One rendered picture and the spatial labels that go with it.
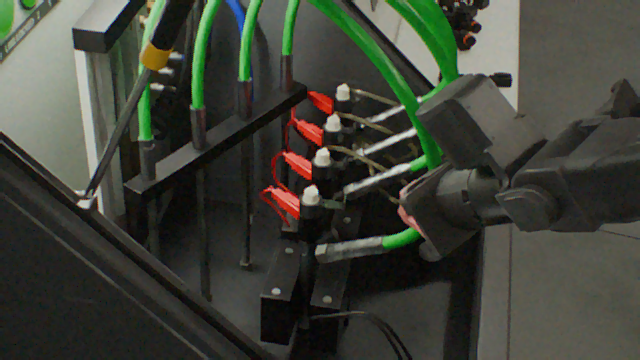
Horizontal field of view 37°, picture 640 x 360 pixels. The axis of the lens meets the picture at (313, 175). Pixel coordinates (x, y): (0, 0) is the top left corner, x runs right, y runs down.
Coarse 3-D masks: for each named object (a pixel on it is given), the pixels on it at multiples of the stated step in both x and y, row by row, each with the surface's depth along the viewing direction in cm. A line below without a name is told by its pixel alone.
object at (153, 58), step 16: (176, 0) 62; (192, 0) 62; (160, 16) 64; (176, 16) 63; (160, 32) 64; (176, 32) 64; (144, 48) 66; (160, 48) 65; (144, 64) 66; (160, 64) 66; (144, 80) 67; (128, 112) 70; (112, 144) 72; (96, 176) 74; (80, 192) 76; (96, 208) 77
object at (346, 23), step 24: (312, 0) 86; (336, 24) 86; (384, 72) 86; (144, 96) 107; (408, 96) 86; (144, 120) 109; (144, 144) 111; (432, 144) 87; (432, 168) 88; (384, 240) 97; (408, 240) 94
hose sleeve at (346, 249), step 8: (352, 240) 100; (360, 240) 99; (368, 240) 98; (376, 240) 97; (328, 248) 102; (336, 248) 101; (344, 248) 100; (352, 248) 99; (360, 248) 99; (368, 248) 98; (376, 248) 97; (384, 248) 97; (328, 256) 102; (336, 256) 101; (344, 256) 101; (352, 256) 100
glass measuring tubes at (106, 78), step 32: (96, 0) 110; (128, 0) 111; (96, 32) 105; (128, 32) 114; (96, 64) 108; (128, 64) 116; (96, 96) 112; (128, 96) 119; (96, 128) 114; (128, 128) 122; (96, 160) 115; (128, 160) 121; (96, 192) 118; (128, 224) 127
